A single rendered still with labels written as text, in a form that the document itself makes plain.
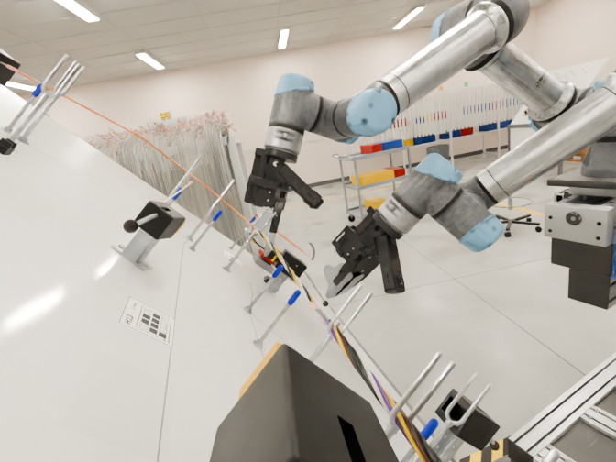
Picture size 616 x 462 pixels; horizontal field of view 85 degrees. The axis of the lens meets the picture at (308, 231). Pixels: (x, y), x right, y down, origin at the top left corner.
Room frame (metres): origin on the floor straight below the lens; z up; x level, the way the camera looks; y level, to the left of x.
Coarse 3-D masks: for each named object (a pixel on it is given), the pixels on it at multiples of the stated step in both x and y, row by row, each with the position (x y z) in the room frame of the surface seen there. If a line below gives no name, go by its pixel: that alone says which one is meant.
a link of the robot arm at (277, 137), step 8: (272, 128) 0.69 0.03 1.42; (280, 128) 0.69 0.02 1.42; (272, 136) 0.69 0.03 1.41; (280, 136) 0.68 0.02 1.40; (288, 136) 0.69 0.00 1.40; (296, 136) 0.69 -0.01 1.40; (264, 144) 0.71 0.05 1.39; (272, 144) 0.68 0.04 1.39; (280, 144) 0.68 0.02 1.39; (288, 144) 0.68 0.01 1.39; (296, 144) 0.69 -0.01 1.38; (296, 152) 0.69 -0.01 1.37
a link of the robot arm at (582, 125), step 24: (600, 96) 0.59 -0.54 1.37; (576, 120) 0.60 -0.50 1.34; (600, 120) 0.58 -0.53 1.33; (528, 144) 0.64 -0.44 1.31; (552, 144) 0.61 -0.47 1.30; (576, 144) 0.60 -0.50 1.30; (504, 168) 0.65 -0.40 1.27; (528, 168) 0.63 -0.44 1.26; (552, 168) 0.63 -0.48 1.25; (480, 192) 0.66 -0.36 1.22; (504, 192) 0.65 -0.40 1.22
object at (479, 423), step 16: (448, 400) 0.38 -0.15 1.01; (464, 400) 0.37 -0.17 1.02; (480, 416) 0.35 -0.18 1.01; (448, 432) 0.37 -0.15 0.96; (464, 432) 0.34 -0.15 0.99; (480, 432) 0.35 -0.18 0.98; (496, 432) 0.36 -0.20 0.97; (448, 448) 0.35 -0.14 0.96; (480, 448) 0.35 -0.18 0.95; (496, 448) 0.38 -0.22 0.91
